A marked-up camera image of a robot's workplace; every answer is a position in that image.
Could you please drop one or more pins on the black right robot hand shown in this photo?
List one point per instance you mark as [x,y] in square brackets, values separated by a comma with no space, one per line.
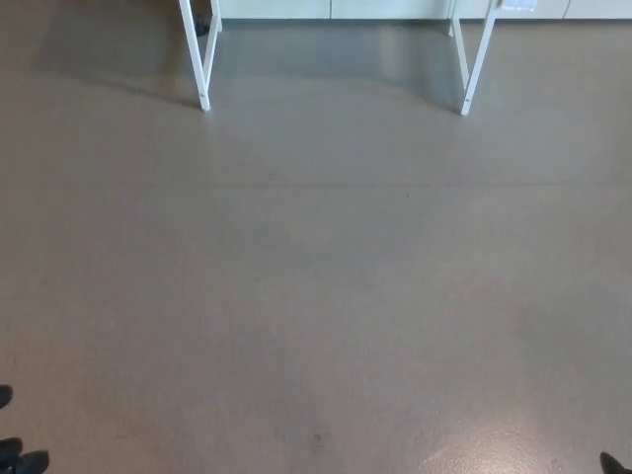
[614,466]

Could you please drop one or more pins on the white cabinet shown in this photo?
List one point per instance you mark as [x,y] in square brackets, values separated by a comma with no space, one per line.
[345,7]

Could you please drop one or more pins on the white table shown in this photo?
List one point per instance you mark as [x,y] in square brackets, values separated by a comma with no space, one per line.
[198,74]

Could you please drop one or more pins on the small black floor object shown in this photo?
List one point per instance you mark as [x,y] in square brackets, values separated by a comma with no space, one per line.
[200,25]

